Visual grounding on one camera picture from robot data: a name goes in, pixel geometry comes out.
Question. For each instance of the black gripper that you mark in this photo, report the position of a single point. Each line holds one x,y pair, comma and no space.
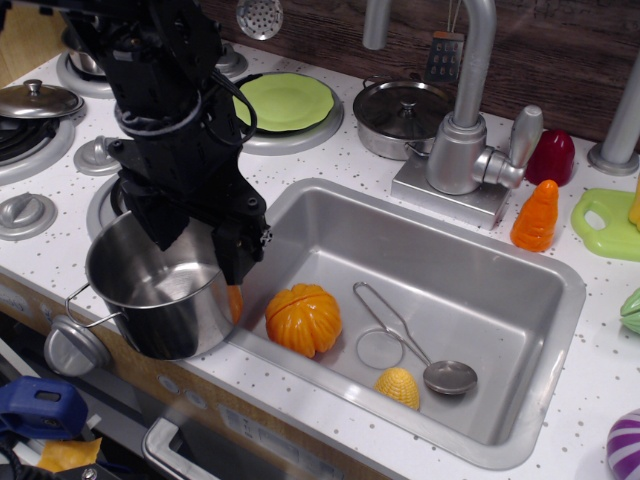
180,162

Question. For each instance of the steel pot with handle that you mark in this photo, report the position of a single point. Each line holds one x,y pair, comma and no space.
168,304

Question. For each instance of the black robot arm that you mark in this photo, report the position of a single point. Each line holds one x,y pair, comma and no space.
149,45

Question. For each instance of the front stove burner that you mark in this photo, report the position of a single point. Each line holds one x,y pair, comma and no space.
106,204

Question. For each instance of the stove burner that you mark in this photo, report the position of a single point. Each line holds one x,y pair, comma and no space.
277,144
106,204
30,146

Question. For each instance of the rear right stove burner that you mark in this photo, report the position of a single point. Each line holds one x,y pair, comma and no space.
277,144

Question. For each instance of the silver stove knob upper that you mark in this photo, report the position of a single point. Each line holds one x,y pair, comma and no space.
93,158

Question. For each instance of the silver stove knob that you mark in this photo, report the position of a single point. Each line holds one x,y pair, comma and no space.
232,64
26,216
93,158

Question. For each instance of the silver stove knob rear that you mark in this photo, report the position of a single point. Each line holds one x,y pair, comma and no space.
232,64

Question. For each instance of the silver stove knob lower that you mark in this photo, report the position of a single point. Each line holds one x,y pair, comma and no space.
26,216

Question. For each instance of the left stove burner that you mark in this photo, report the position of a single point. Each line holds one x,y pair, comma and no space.
30,146

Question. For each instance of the steel pot lid left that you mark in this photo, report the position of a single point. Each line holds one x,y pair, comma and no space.
35,100

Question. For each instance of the steel pot with lid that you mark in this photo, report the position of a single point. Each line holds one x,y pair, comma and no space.
399,118

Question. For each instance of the orange toy pumpkin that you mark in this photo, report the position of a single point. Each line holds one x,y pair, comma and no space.
305,319

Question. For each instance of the green plastic plate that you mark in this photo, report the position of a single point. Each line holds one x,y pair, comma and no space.
285,102

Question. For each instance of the silver front panel knob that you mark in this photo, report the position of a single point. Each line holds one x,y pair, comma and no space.
72,350

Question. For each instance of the hanging perforated skimmer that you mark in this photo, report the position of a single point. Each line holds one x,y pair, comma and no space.
260,19

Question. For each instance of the blue clamp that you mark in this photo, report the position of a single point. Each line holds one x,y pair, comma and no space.
38,408

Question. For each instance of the yellow toy corn piece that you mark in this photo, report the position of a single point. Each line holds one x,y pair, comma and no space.
399,385

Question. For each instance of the silver sink basin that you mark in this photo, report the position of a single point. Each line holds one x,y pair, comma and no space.
507,313

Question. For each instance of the yellow cloth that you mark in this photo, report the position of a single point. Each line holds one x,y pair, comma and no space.
62,455

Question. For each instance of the silver toy faucet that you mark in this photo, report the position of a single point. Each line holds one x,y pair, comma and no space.
463,177

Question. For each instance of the small metal ladle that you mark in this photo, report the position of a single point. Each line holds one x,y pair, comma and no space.
445,377

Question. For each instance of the hanging metal grater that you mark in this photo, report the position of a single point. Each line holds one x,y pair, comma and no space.
445,53

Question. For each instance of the orange toy carrot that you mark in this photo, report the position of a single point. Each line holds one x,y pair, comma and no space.
534,228

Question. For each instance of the red toy pepper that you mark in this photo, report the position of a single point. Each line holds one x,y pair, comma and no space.
552,159

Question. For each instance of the green toy cutting board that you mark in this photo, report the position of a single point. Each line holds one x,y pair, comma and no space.
600,219

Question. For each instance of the green toy vegetable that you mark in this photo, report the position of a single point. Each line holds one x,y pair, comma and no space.
630,312

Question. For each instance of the purple striped toy vegetable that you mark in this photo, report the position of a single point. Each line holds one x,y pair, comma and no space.
622,448

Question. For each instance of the wire strainer spoon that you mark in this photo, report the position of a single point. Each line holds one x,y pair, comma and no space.
386,345

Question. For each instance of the silver post right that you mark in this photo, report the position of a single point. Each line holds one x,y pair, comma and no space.
615,46

